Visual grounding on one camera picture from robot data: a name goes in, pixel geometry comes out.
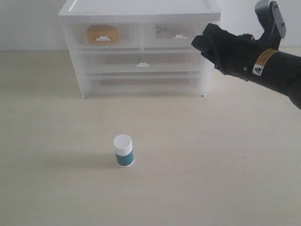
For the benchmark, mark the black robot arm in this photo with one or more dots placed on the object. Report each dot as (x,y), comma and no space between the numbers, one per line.
(257,61)

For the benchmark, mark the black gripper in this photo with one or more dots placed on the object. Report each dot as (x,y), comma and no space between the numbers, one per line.
(231,55)

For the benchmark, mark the black binder clip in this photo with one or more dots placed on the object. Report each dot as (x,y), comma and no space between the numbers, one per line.
(160,30)

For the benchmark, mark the white translucent drawer cabinet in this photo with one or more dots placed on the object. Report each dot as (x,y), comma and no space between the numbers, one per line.
(135,12)

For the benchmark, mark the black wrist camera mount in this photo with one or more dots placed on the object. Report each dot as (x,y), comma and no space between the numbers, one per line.
(272,22)

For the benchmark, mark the wide translucent drawer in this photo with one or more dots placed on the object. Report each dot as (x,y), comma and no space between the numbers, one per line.
(187,86)
(121,63)

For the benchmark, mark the yellow cheese wedge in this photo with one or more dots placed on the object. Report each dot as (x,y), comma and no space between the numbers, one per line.
(102,34)

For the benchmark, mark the middle wide translucent drawer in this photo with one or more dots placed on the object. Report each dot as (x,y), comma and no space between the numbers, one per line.
(121,63)

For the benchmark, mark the white teal pill bottle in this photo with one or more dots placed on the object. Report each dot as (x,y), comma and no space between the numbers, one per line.
(124,150)

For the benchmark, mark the bottom wide translucent drawer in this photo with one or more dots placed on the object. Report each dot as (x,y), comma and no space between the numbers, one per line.
(187,86)

